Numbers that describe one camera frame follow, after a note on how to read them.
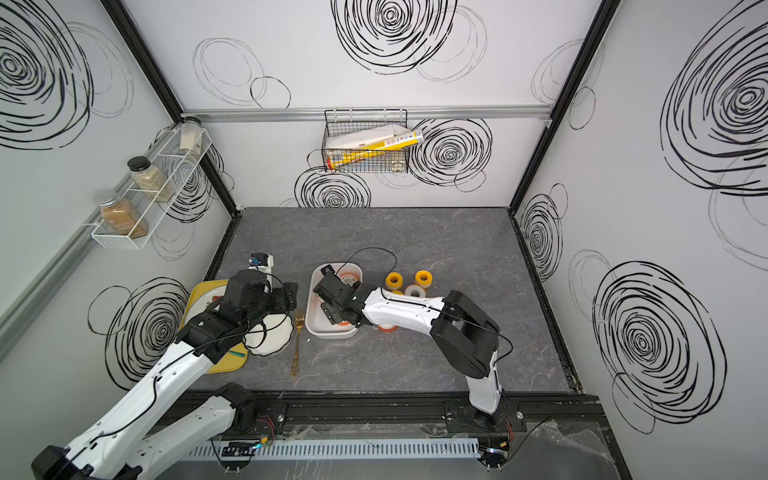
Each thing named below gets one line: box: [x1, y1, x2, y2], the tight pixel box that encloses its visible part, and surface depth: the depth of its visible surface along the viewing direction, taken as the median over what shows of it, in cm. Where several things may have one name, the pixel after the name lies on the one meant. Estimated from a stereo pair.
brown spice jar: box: [95, 191, 149, 239], surface depth 64 cm
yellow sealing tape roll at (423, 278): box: [415, 270, 433, 288], surface depth 101 cm
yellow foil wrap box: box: [326, 130, 425, 170], surface depth 86 cm
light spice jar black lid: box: [127, 156, 175, 203], surface depth 72 cm
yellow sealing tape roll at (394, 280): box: [385, 272, 403, 290], surface depth 101 cm
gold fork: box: [290, 306, 305, 377], surface depth 84 cm
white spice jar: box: [180, 116, 203, 155], surface depth 88 cm
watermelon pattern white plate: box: [192, 285, 227, 313], surface depth 96 cm
